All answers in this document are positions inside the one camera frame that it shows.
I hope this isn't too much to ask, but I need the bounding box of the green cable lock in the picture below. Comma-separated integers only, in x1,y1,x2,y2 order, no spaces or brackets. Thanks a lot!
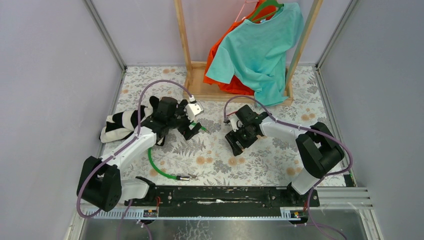
147,131,207,181

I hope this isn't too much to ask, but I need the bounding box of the floral table mat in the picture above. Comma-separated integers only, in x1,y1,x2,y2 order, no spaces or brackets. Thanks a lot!
94,65,347,188

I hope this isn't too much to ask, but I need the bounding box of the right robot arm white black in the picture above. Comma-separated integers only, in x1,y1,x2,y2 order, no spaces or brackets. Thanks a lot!
224,105,345,206

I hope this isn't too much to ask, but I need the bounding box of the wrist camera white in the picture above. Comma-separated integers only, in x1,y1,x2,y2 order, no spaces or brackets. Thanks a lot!
185,102,204,121
228,115,239,132

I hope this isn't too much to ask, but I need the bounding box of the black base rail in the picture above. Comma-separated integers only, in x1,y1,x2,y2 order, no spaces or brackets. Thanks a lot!
131,185,320,216

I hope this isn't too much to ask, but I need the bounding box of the orange garment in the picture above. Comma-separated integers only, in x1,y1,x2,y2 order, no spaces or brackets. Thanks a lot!
202,0,282,96

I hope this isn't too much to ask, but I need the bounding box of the green hanger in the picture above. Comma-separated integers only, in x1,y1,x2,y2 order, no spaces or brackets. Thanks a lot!
248,0,285,23

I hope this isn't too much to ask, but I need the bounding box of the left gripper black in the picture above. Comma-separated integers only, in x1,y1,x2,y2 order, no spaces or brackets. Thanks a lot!
167,100,202,141

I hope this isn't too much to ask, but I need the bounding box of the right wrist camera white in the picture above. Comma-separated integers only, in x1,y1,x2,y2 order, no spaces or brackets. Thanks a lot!
228,115,239,132

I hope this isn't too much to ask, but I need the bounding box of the wooden clothes rack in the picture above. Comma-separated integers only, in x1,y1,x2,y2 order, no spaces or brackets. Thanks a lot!
173,0,324,106

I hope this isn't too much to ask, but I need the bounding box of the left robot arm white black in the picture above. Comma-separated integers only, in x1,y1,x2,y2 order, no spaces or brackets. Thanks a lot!
76,96,204,212

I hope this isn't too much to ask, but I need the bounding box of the black white striped cloth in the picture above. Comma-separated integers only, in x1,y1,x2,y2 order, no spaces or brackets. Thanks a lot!
99,96,160,143

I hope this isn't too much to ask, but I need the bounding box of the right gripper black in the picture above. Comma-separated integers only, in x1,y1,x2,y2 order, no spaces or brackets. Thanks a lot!
225,123,258,157

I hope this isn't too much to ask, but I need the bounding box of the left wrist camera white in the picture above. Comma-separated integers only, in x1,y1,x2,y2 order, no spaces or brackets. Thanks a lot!
185,102,204,121

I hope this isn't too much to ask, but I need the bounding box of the teal t-shirt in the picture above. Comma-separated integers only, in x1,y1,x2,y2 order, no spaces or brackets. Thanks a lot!
204,2,304,106

